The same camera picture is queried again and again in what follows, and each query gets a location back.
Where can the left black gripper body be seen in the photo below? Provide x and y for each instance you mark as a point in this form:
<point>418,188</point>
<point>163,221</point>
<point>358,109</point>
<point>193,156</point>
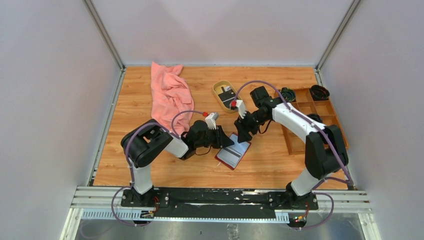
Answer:
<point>210,139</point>

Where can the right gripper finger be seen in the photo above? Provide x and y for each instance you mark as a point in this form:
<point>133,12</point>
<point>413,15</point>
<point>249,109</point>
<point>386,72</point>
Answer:
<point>243,135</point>
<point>240,124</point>

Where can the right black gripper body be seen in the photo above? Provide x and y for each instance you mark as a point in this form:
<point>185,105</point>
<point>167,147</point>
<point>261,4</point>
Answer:
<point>254,120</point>

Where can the grey striped credit card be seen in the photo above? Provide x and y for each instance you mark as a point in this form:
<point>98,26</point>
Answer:
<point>233,153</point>

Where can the red leather card holder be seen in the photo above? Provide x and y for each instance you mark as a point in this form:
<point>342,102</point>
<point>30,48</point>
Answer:
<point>233,152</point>

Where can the black credit card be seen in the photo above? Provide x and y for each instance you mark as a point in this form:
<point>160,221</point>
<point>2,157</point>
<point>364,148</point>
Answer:
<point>226,96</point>

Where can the yellow oval tray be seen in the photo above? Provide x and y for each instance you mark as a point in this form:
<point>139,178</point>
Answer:
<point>220,87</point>

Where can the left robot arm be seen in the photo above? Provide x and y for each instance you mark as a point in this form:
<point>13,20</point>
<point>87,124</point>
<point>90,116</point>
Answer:
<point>145,143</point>

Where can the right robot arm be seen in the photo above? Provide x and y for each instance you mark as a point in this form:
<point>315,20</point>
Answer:
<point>325,151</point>

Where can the black green round cap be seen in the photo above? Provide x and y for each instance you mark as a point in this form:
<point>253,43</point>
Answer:
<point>288,94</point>

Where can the brown compartment organizer tray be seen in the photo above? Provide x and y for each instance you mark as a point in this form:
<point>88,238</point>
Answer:
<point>296,125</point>

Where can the pink cloth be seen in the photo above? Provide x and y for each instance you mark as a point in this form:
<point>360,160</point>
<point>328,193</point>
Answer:
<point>172,102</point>

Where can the black round cap middle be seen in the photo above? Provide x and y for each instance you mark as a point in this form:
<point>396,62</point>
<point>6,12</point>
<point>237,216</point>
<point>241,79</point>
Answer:
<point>315,117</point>

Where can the black round cap top right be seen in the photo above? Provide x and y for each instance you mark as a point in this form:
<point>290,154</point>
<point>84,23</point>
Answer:
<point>319,93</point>

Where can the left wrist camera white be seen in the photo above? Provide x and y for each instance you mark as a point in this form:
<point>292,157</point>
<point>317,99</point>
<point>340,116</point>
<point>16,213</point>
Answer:
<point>211,120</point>

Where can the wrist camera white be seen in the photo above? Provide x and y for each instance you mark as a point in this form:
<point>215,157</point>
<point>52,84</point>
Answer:
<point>240,107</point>
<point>211,120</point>

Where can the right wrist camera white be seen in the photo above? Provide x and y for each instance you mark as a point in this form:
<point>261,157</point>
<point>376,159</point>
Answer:
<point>240,107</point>

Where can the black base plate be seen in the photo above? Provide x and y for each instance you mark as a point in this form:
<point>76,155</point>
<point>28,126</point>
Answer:
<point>220,203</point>

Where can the aluminium frame rail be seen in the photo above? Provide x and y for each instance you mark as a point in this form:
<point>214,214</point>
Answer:
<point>104,203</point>

